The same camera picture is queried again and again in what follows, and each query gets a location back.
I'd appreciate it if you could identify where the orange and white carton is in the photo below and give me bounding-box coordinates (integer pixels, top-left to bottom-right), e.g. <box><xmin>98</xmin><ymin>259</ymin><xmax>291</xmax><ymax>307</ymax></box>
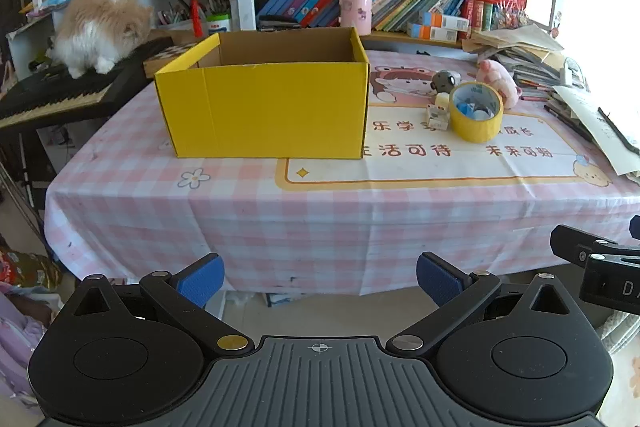
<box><xmin>422</xmin><ymin>12</ymin><xmax>471</xmax><ymax>32</ymax></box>
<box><xmin>407</xmin><ymin>23</ymin><xmax>460</xmax><ymax>44</ymax></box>

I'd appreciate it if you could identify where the black pen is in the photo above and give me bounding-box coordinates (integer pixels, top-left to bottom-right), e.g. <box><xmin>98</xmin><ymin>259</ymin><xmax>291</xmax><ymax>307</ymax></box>
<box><xmin>543</xmin><ymin>104</ymin><xmax>596</xmax><ymax>144</ymax></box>

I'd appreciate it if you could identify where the white printed paper sheet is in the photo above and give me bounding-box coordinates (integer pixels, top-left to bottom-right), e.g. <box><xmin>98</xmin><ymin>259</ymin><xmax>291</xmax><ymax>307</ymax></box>
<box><xmin>550</xmin><ymin>84</ymin><xmax>640</xmax><ymax>180</ymax></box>

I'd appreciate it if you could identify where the black keyboard stand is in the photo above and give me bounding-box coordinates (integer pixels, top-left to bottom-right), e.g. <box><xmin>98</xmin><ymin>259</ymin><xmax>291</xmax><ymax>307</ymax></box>
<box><xmin>0</xmin><ymin>127</ymin><xmax>58</xmax><ymax>228</ymax></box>

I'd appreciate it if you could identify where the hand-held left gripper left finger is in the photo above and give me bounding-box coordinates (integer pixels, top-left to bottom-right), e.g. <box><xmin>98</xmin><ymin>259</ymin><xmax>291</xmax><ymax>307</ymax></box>
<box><xmin>60</xmin><ymin>253</ymin><xmax>256</xmax><ymax>355</ymax></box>

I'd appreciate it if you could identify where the fluffy orange white cat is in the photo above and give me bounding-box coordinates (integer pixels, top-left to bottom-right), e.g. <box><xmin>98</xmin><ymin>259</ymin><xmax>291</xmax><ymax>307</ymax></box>
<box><xmin>51</xmin><ymin>0</ymin><xmax>155</xmax><ymax>79</ymax></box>

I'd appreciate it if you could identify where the yellow tape roll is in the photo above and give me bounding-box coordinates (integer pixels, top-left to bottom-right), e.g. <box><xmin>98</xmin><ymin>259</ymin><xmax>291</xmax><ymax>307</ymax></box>
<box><xmin>448</xmin><ymin>82</ymin><xmax>504</xmax><ymax>144</ymax></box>

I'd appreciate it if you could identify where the black electronic keyboard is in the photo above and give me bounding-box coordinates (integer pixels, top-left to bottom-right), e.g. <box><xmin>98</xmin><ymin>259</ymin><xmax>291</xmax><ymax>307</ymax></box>
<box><xmin>0</xmin><ymin>38</ymin><xmax>173</xmax><ymax>130</ymax></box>

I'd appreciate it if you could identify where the pink plush pig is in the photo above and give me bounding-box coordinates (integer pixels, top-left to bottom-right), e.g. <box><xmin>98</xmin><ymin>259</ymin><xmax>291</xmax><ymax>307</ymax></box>
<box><xmin>475</xmin><ymin>59</ymin><xmax>523</xmax><ymax>109</ymax></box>

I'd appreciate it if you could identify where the pink sticker cup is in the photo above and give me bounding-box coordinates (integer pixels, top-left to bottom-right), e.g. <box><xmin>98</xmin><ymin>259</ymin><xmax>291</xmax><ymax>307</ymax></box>
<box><xmin>340</xmin><ymin>0</ymin><xmax>373</xmax><ymax>36</ymax></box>

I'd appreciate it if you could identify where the large white charger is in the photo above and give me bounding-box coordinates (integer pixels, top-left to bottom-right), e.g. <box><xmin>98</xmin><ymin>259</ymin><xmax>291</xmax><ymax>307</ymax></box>
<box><xmin>426</xmin><ymin>105</ymin><xmax>451</xmax><ymax>131</ymax></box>

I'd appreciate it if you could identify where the purple cloth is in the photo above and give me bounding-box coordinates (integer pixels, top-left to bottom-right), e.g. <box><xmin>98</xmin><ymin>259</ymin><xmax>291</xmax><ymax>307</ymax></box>
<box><xmin>0</xmin><ymin>292</ymin><xmax>61</xmax><ymax>408</ymax></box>

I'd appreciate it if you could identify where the yellow cardboard box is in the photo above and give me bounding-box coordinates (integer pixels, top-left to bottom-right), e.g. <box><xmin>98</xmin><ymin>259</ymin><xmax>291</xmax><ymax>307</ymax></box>
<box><xmin>154</xmin><ymin>27</ymin><xmax>371</xmax><ymax>159</ymax></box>

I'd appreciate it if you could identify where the grey round robot toy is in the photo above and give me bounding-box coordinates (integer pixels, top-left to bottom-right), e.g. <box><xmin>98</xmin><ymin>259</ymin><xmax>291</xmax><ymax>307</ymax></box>
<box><xmin>431</xmin><ymin>71</ymin><xmax>460</xmax><ymax>94</ymax></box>

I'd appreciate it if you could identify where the bundle of pens and brushes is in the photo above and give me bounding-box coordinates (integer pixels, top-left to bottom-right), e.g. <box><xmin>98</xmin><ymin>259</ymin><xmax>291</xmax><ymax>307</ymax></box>
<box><xmin>157</xmin><ymin>0</ymin><xmax>236</xmax><ymax>28</ymax></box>

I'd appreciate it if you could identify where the colourful snack bag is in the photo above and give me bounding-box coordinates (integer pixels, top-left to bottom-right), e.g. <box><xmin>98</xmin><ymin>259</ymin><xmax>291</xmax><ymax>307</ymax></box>
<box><xmin>0</xmin><ymin>247</ymin><xmax>63</xmax><ymax>293</ymax></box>

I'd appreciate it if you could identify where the black flat case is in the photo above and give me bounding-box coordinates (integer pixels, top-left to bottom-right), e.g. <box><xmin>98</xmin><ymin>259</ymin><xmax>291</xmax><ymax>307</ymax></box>
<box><xmin>257</xmin><ymin>14</ymin><xmax>301</xmax><ymax>31</ymax></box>

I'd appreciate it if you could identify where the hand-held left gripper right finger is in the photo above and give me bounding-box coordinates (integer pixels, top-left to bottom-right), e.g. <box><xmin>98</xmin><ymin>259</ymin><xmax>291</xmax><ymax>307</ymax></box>
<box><xmin>385</xmin><ymin>252</ymin><xmax>581</xmax><ymax>355</ymax></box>

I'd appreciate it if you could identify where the wooden chessboard box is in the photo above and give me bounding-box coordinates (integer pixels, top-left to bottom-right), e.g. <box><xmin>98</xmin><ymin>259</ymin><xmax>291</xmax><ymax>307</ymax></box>
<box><xmin>143</xmin><ymin>39</ymin><xmax>211</xmax><ymax>78</ymax></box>

